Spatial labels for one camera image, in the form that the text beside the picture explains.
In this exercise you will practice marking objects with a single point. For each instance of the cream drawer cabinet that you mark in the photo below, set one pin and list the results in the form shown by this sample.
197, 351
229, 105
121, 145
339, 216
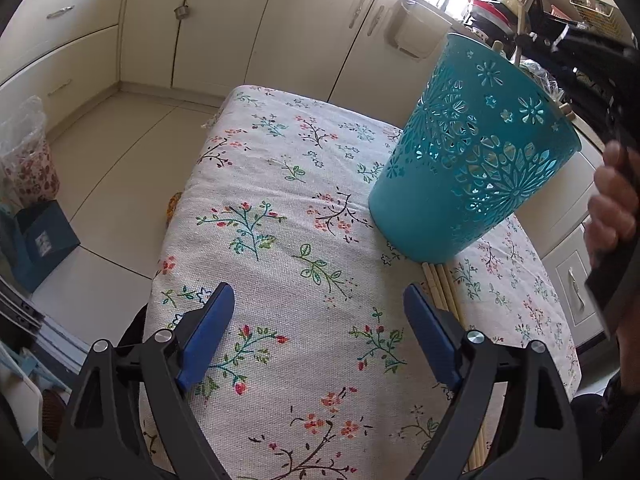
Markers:
565, 280

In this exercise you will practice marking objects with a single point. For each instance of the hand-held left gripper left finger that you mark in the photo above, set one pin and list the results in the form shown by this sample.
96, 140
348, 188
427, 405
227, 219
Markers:
207, 330

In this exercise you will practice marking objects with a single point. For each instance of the person's right hand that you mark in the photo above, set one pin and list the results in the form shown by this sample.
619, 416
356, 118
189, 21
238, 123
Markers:
612, 205

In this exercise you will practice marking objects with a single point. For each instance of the floral bin with plastic bag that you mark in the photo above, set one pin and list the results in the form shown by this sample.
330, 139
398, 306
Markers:
30, 175

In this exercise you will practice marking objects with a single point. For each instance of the row of wooden chopsticks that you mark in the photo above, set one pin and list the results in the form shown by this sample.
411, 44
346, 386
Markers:
442, 285

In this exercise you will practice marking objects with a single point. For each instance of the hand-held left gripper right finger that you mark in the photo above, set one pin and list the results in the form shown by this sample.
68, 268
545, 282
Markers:
430, 330

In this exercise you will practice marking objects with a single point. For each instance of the person's dark trousers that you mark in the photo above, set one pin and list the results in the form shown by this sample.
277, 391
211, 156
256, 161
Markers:
592, 430

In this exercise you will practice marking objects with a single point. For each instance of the plastic bag of greens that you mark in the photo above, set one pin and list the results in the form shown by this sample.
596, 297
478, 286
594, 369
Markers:
540, 76

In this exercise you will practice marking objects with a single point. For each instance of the floral tablecloth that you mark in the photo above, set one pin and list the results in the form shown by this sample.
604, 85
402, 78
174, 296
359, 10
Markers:
300, 210

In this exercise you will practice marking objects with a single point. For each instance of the white hanging bag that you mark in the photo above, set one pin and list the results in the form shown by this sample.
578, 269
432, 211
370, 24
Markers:
415, 30

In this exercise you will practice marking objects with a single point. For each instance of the yellow woven item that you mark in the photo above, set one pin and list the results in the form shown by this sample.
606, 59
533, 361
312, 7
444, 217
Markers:
172, 206

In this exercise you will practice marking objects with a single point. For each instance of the metal cabinet lock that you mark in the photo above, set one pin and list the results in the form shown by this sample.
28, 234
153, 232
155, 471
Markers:
182, 11

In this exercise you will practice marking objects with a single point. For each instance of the teal perforated plastic basket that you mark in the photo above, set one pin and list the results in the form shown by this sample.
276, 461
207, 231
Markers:
450, 185

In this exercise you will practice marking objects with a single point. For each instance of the silver sliding door frame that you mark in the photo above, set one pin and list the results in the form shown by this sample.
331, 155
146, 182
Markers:
17, 312

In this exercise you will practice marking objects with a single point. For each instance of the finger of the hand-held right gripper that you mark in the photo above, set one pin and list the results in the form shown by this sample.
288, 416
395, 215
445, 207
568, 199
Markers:
565, 42

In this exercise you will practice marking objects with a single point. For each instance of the red bowl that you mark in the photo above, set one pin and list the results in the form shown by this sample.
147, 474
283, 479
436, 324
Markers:
491, 9

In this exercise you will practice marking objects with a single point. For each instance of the cream lower kitchen cabinets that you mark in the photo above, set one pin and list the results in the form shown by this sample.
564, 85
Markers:
225, 25

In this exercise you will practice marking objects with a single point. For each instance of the black microwave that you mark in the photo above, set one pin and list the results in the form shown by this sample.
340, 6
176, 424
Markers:
567, 2

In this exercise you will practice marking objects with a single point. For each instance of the dark blue paper bag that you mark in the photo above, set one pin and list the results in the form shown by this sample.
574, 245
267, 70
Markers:
42, 245

